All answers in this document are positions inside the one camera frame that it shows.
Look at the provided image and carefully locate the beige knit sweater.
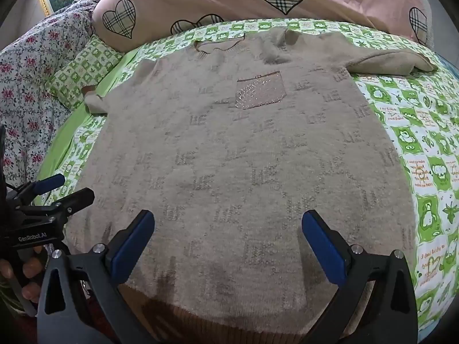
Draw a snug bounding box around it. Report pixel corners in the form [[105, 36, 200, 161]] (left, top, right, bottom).
[[65, 27, 438, 344]]

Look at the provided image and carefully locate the person's left hand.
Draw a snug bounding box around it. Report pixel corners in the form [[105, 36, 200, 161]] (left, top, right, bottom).
[[0, 247, 46, 304]]

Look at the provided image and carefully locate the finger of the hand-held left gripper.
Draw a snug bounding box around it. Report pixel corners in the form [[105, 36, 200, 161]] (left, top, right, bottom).
[[7, 174, 66, 205], [34, 187, 96, 223]]

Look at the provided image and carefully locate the floral quilt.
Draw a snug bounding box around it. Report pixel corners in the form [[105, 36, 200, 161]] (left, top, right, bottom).
[[0, 0, 104, 201]]

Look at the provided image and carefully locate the green checkered pillow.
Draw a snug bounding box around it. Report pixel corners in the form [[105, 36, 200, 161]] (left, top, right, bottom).
[[45, 35, 124, 110]]

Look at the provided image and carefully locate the green checkered bed sheet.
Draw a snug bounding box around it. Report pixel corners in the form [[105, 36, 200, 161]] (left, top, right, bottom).
[[36, 18, 459, 334]]

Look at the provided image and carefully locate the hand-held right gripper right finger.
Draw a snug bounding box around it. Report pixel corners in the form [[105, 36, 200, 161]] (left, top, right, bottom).
[[301, 210, 418, 344]]

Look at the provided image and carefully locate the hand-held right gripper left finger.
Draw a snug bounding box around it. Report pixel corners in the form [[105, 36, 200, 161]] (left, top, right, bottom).
[[37, 210, 169, 344]]

